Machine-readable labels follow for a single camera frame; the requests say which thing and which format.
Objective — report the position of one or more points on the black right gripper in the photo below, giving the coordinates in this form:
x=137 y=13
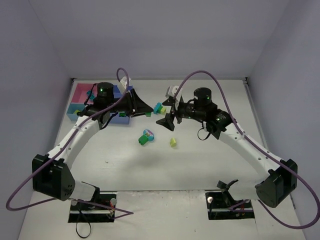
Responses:
x=175 y=111

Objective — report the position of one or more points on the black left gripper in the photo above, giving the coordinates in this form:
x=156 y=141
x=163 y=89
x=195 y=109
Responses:
x=133 y=101

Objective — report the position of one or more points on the cyan long lego brick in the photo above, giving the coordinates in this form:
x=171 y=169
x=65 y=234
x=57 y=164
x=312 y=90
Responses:
x=157 y=109

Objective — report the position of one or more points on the cyan flower-face lego piece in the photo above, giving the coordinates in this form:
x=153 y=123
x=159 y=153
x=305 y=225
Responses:
x=149 y=134

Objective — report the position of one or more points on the green lego brick with number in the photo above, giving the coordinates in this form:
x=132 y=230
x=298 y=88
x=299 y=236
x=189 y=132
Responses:
x=143 y=140

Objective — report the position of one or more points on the cyan square lego brick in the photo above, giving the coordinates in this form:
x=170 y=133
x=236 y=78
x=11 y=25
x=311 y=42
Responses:
x=89 y=94

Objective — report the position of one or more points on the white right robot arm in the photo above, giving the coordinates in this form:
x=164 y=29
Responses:
x=277 y=178

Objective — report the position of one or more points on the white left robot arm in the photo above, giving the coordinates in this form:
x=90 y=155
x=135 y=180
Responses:
x=52 y=172

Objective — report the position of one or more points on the purple-blue plastic tray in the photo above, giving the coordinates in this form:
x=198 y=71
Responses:
x=120 y=120

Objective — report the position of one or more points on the pink plastic tray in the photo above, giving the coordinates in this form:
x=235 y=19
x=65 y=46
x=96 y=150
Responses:
x=80 y=93

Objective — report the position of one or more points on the light blue plastic tray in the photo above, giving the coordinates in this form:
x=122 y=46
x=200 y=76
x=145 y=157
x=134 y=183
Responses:
x=73 y=109

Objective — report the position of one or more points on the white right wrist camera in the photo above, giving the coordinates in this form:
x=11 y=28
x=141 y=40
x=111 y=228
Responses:
x=173 y=91

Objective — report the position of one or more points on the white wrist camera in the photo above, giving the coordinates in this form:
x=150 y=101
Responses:
x=173 y=91
x=123 y=85

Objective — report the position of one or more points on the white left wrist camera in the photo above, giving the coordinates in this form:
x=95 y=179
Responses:
x=123 y=85

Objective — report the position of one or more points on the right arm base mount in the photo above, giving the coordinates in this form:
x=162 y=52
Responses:
x=222 y=206

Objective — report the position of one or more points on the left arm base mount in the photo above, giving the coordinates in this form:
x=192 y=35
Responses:
x=83 y=215

